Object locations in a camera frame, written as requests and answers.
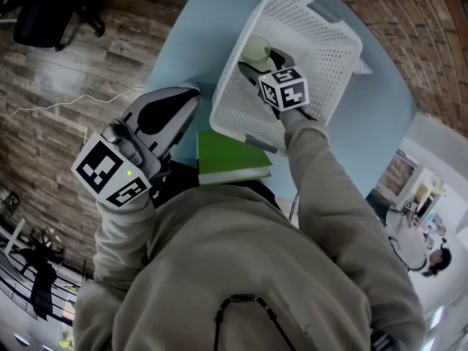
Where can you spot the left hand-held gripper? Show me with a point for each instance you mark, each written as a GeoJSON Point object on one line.
{"type": "Point", "coordinates": [106, 170]}

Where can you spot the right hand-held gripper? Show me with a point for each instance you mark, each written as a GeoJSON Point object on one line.
{"type": "Point", "coordinates": [287, 90]}

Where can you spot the translucent green cup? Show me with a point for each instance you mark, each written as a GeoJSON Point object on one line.
{"type": "Point", "coordinates": [256, 49]}

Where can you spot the white perforated plastic basket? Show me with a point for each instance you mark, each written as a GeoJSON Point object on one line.
{"type": "Point", "coordinates": [321, 42]}

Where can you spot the person's left forearm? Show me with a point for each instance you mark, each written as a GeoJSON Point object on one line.
{"type": "Point", "coordinates": [120, 240]}

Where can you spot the person's right forearm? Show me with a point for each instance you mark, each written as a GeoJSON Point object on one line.
{"type": "Point", "coordinates": [321, 174]}

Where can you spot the green book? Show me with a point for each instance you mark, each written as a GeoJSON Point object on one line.
{"type": "Point", "coordinates": [230, 155]}

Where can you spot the light blue table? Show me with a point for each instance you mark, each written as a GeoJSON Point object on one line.
{"type": "Point", "coordinates": [365, 104]}

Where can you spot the black office chair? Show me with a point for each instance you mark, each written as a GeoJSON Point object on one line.
{"type": "Point", "coordinates": [47, 17]}

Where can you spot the person's beige hoodie torso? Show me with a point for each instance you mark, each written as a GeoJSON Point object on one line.
{"type": "Point", "coordinates": [237, 262]}

